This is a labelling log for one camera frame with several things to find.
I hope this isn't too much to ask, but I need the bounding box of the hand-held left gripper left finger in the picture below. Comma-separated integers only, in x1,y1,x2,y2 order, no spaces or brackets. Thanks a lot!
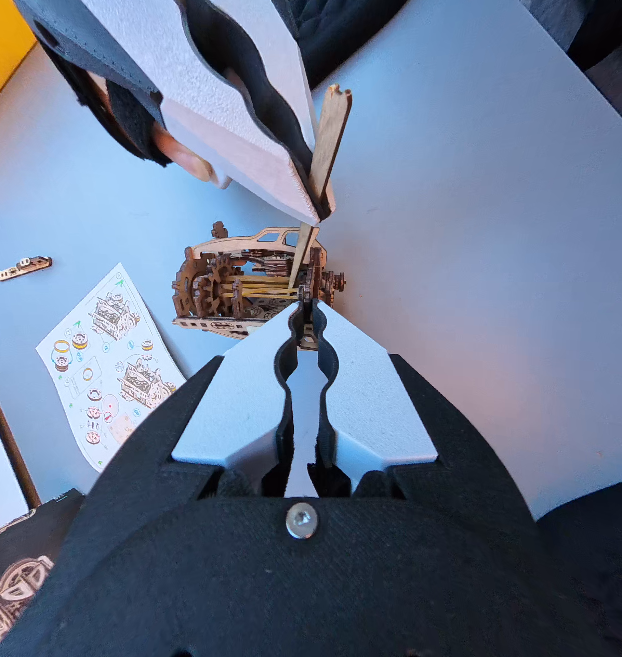
171,300,297,498

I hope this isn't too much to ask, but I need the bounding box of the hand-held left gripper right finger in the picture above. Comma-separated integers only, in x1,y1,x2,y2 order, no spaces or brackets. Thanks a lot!
311,300,440,498

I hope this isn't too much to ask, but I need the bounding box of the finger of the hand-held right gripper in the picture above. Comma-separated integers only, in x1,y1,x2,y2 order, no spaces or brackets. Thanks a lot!
80,0,323,225
188,0,338,220

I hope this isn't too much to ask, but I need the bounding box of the wooden stick tool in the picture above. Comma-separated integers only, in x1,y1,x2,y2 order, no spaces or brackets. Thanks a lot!
287,83,354,299

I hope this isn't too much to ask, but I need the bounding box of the wooden mechanical model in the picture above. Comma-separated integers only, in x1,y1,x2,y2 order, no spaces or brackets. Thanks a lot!
171,221,346,352

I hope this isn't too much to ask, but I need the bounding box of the small wooden model part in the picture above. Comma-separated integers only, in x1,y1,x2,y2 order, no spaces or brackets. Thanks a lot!
0,255,53,282

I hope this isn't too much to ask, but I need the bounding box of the black model kit box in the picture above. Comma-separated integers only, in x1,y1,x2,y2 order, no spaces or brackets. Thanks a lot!
0,488,84,657

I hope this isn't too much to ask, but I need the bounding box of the person's right hand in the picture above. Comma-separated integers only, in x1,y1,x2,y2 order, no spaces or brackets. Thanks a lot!
88,72,234,190

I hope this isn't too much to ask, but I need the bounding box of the assembly instruction sheet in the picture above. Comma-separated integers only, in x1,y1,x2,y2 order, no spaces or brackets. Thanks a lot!
35,263,187,473

